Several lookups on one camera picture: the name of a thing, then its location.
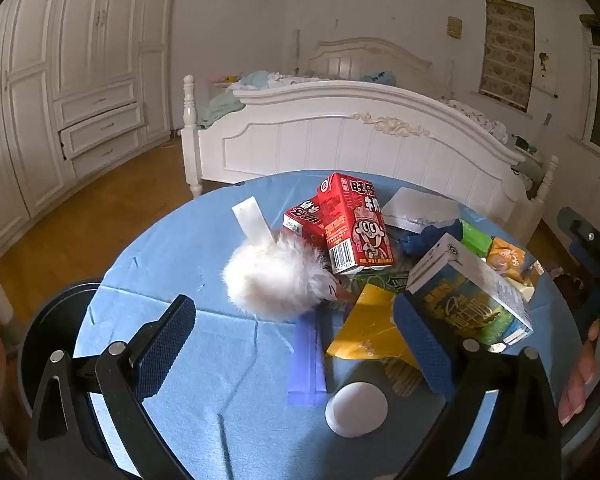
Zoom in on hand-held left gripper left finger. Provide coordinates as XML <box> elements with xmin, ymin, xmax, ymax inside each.
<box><xmin>27</xmin><ymin>294</ymin><xmax>197</xmax><ymax>480</ymax></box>

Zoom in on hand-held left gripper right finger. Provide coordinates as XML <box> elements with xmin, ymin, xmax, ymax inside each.
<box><xmin>394</xmin><ymin>292</ymin><xmax>563</xmax><ymax>480</ymax></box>

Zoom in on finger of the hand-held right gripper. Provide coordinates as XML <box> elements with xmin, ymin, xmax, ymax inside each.
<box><xmin>557</xmin><ymin>206</ymin><xmax>600</xmax><ymax>283</ymax></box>

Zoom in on lime green packet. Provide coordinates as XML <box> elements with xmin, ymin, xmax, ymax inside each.
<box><xmin>460</xmin><ymin>219</ymin><xmax>493</xmax><ymax>256</ymax></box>

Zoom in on black trash bin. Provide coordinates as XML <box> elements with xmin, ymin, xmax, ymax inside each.
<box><xmin>20</xmin><ymin>280</ymin><xmax>102</xmax><ymax>411</ymax></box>

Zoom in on person's right hand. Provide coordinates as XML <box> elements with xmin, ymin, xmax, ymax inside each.
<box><xmin>558</xmin><ymin>319</ymin><xmax>600</xmax><ymax>427</ymax></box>

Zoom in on clear striped packet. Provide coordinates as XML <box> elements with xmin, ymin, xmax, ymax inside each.
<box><xmin>380</xmin><ymin>360</ymin><xmax>427</xmax><ymax>397</ymax></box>

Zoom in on blue tablecloth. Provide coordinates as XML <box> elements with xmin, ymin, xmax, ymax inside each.
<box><xmin>72</xmin><ymin>169</ymin><xmax>583</xmax><ymax>480</ymax></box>

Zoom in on white blue green box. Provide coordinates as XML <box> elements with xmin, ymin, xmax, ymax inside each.
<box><xmin>406</xmin><ymin>232</ymin><xmax>535</xmax><ymax>346</ymax></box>

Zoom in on clear yellow packet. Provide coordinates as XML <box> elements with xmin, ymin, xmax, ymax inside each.
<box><xmin>509</xmin><ymin>260</ymin><xmax>546</xmax><ymax>304</ymax></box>

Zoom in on dark green wrapper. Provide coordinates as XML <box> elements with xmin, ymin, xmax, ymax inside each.
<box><xmin>352</xmin><ymin>266</ymin><xmax>411</xmax><ymax>302</ymax></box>

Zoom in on orange snack packet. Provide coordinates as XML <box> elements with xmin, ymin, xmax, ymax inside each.
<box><xmin>486</xmin><ymin>236</ymin><xmax>529</xmax><ymax>281</ymax></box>

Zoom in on white round lid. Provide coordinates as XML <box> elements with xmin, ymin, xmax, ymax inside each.
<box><xmin>325</xmin><ymin>381</ymin><xmax>389</xmax><ymax>438</ymax></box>

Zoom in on dark blue crumpled packet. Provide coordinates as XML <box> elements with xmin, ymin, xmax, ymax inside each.
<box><xmin>399</xmin><ymin>220</ymin><xmax>465</xmax><ymax>259</ymax></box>

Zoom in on white fluffy ball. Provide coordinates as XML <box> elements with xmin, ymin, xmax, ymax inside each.
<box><xmin>223</xmin><ymin>232</ymin><xmax>331</xmax><ymax>322</ymax></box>

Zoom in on silver foil packet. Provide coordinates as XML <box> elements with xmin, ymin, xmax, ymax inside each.
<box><xmin>381</xmin><ymin>187</ymin><xmax>462</xmax><ymax>235</ymax></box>

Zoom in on large red milk carton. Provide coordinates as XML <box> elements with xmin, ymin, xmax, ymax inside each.
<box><xmin>316</xmin><ymin>172</ymin><xmax>396</xmax><ymax>276</ymax></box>

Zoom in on white paper strip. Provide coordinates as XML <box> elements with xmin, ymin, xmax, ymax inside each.
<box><xmin>231</xmin><ymin>196</ymin><xmax>276</xmax><ymax>247</ymax></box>

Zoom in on small red milk carton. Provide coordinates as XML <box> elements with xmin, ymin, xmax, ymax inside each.
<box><xmin>282</xmin><ymin>195</ymin><xmax>331</xmax><ymax>252</ymax></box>

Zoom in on patterned window blind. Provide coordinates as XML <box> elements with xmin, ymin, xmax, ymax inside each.
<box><xmin>480</xmin><ymin>0</ymin><xmax>537</xmax><ymax>112</ymax></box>

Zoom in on pale green cloth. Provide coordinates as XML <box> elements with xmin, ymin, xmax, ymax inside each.
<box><xmin>197</xmin><ymin>92</ymin><xmax>244</xmax><ymax>129</ymax></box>

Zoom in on light blue cloth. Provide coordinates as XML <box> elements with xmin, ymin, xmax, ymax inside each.
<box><xmin>239</xmin><ymin>70</ymin><xmax>282</xmax><ymax>92</ymax></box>

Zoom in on white wardrobe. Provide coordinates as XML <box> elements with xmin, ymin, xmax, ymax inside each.
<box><xmin>0</xmin><ymin>0</ymin><xmax>177</xmax><ymax>261</ymax></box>

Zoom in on white bed frame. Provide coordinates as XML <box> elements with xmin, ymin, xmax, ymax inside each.
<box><xmin>181</xmin><ymin>37</ymin><xmax>561</xmax><ymax>241</ymax></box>

